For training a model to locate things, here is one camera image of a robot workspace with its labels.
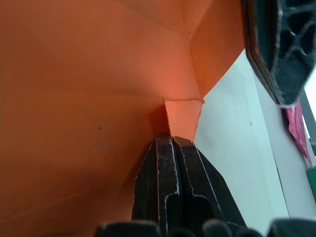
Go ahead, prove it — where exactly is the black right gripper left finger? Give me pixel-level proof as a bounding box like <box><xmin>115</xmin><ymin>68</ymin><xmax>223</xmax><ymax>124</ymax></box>
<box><xmin>131</xmin><ymin>132</ymin><xmax>183</xmax><ymax>233</ymax></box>

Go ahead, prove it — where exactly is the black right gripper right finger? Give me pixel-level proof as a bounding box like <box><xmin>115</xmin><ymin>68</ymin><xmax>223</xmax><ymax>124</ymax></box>
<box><xmin>172</xmin><ymin>136</ymin><xmax>247</xmax><ymax>230</ymax></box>

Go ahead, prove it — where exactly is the ribbed finger of the black left gripper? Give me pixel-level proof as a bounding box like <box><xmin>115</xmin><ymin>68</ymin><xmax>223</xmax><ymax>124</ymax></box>
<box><xmin>270</xmin><ymin>0</ymin><xmax>316</xmax><ymax>109</ymax></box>

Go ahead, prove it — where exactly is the smooth finger of the black left gripper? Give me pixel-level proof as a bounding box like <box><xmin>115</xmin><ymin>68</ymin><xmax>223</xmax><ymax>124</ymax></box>
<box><xmin>241</xmin><ymin>0</ymin><xmax>282</xmax><ymax>105</ymax></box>

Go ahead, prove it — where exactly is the orange sheet of paper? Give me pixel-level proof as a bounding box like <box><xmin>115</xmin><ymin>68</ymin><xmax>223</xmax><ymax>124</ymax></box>
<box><xmin>0</xmin><ymin>0</ymin><xmax>248</xmax><ymax>237</ymax></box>

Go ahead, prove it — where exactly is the pink plastic bag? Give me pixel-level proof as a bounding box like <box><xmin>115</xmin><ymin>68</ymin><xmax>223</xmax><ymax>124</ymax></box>
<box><xmin>284</xmin><ymin>98</ymin><xmax>313</xmax><ymax>165</ymax></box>

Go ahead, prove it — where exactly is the green object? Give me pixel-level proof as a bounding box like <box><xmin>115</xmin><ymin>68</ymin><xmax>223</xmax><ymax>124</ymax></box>
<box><xmin>306</xmin><ymin>164</ymin><xmax>316</xmax><ymax>195</ymax></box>

